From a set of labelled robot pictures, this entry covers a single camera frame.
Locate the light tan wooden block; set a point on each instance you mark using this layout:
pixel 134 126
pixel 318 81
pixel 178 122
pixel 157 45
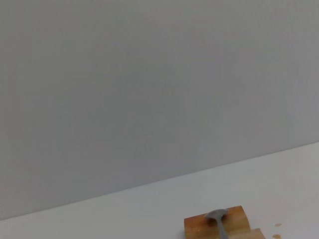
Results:
pixel 256 234

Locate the orange-brown wooden block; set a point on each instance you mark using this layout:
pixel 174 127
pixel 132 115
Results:
pixel 197 226

